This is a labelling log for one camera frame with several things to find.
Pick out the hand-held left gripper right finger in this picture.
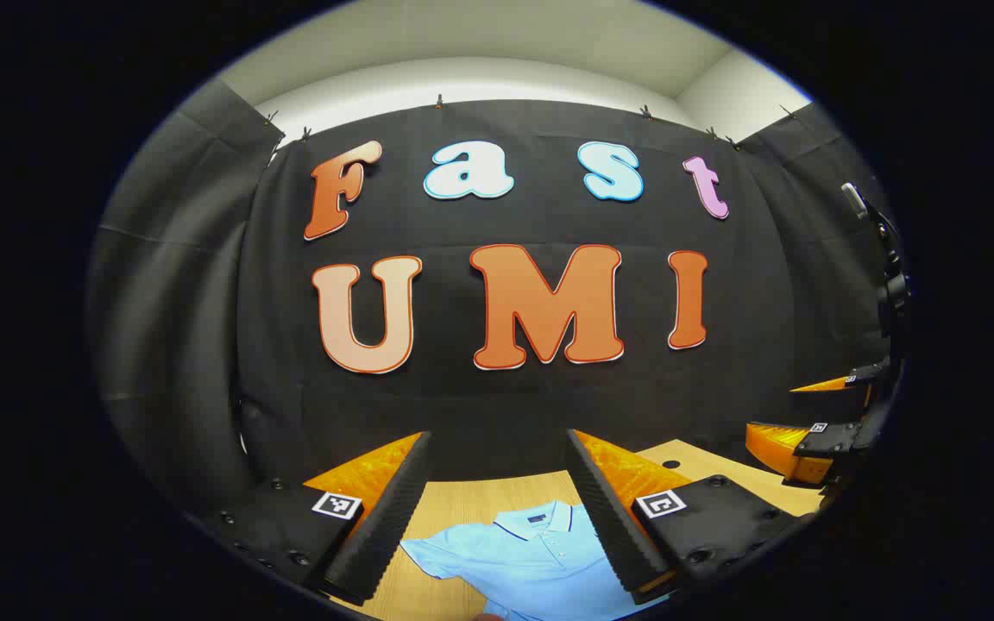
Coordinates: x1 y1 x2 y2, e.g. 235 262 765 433
565 429 808 605

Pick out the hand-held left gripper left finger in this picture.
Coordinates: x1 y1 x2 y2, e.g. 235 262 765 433
195 430 434 606

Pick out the light blue T-shirt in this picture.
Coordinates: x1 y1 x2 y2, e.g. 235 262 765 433
399 499 664 621

